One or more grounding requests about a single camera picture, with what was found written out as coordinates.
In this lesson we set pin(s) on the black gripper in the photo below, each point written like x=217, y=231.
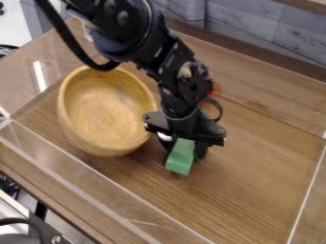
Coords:
x=195, y=127

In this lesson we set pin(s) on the green rectangular block stick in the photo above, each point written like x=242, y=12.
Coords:
x=180, y=157

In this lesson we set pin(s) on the brown wooden bowl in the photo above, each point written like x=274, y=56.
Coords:
x=100, y=108

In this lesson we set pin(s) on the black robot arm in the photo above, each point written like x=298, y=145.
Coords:
x=130, y=33

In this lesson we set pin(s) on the clear acrylic tray wall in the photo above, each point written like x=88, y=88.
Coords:
x=108, y=212

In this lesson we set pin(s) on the black metal clamp bracket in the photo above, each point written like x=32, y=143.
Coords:
x=39, y=228

